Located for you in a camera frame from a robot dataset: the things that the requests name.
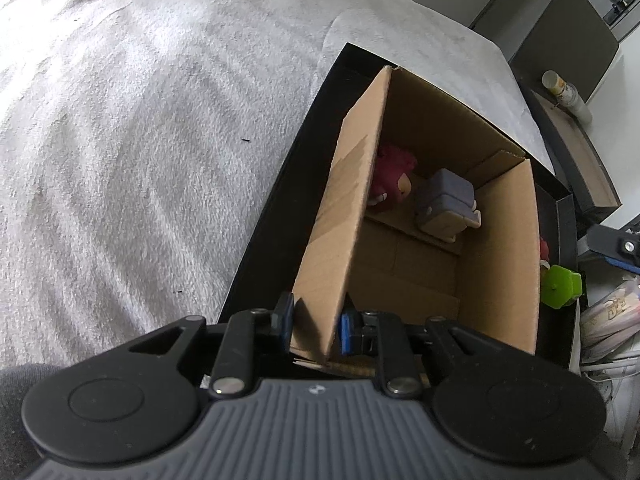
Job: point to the wooden bedside table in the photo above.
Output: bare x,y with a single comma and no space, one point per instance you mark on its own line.
575,140

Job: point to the black tray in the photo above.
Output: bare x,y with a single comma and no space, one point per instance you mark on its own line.
295,200

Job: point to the brown cardboard box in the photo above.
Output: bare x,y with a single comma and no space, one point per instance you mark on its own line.
330,210

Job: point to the green toy box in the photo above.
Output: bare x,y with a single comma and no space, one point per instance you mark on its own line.
560,285

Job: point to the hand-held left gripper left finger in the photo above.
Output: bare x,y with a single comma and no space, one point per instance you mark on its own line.
284,320

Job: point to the dark grey cabinet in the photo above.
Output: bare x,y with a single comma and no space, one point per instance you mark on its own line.
560,45

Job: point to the white blanket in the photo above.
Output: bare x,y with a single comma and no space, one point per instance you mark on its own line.
150,110

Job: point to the grey-blue sofa toy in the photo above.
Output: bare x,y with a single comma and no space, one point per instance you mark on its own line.
445,200

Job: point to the stack of paper cups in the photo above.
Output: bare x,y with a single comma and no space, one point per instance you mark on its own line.
567,94

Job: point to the pink plush toy figure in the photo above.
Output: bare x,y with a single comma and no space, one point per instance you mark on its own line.
392,175

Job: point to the printed plastic bag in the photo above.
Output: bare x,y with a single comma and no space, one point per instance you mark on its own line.
612,315

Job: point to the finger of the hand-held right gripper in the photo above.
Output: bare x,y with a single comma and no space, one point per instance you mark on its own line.
617,246

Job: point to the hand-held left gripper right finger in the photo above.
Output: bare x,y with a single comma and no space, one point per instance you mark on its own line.
345,335

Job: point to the red toy figure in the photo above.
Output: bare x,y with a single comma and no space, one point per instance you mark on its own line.
544,249

